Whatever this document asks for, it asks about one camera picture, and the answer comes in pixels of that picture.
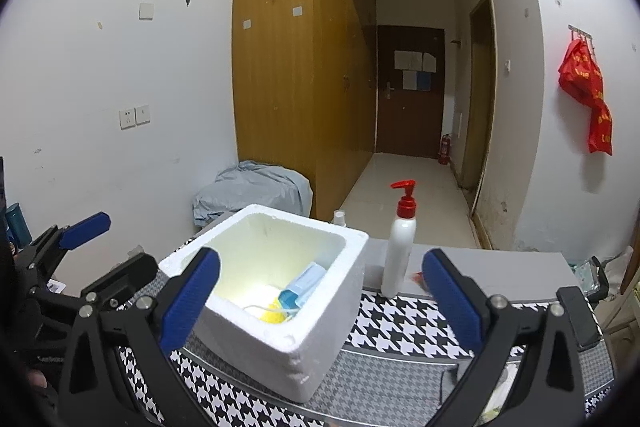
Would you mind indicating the yellow soft item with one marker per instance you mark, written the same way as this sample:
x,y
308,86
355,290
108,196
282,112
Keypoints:
x,y
275,313

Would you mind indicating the red snack packet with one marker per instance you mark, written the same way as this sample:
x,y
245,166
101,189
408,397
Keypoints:
x,y
418,278

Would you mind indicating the dark brown door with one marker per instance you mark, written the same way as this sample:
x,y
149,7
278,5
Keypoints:
x,y
411,89

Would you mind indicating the white foam box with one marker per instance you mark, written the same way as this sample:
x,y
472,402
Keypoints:
x,y
261,250

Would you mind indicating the side wooden door frame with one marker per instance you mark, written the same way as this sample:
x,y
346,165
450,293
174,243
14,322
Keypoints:
x,y
482,100

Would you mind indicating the white wall switch plate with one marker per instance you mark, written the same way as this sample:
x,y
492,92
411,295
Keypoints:
x,y
146,11

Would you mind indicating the small clear spray bottle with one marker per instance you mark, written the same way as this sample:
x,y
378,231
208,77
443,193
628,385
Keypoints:
x,y
339,218

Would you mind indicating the red fire extinguisher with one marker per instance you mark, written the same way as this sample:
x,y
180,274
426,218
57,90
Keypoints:
x,y
444,150

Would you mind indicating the grey blue cloth pile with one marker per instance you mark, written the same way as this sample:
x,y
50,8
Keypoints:
x,y
248,183

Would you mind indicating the white pump lotion bottle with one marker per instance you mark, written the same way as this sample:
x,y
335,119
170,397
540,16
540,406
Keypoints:
x,y
400,243

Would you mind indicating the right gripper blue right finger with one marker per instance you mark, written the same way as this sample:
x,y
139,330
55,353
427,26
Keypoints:
x,y
547,389

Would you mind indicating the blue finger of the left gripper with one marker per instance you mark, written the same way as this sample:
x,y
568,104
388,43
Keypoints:
x,y
119,285
84,231

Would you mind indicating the houndstooth table mat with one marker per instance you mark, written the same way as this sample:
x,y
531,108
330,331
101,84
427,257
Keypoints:
x,y
399,361

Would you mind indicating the red hanging bag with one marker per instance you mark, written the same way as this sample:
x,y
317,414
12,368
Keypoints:
x,y
581,78

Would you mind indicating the wooden wardrobe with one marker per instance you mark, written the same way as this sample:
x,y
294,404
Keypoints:
x,y
303,82

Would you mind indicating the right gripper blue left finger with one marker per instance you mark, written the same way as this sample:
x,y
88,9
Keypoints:
x,y
94,392

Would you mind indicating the clear packaged item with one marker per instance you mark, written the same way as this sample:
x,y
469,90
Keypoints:
x,y
592,280

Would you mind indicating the black smartphone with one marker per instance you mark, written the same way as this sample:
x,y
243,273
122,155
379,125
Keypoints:
x,y
585,327

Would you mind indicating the double wall socket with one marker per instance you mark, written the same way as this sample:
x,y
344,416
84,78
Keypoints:
x,y
134,117

